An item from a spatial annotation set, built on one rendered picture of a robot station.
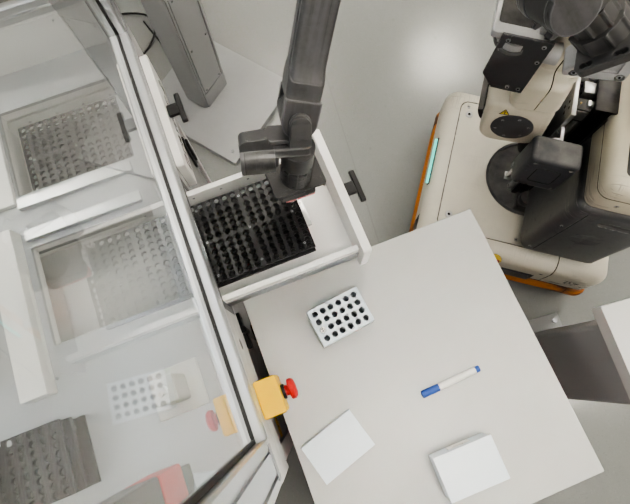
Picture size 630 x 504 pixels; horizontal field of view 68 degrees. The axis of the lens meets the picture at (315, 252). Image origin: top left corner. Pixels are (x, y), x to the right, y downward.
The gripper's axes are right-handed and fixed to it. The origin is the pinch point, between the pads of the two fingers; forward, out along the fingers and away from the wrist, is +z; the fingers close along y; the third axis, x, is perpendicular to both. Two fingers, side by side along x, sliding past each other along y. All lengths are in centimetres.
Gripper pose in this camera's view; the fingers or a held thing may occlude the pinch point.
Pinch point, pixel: (293, 196)
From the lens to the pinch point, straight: 96.5
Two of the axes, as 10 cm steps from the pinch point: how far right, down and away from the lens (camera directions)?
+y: -9.2, 3.3, -1.9
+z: -0.9, 3.1, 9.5
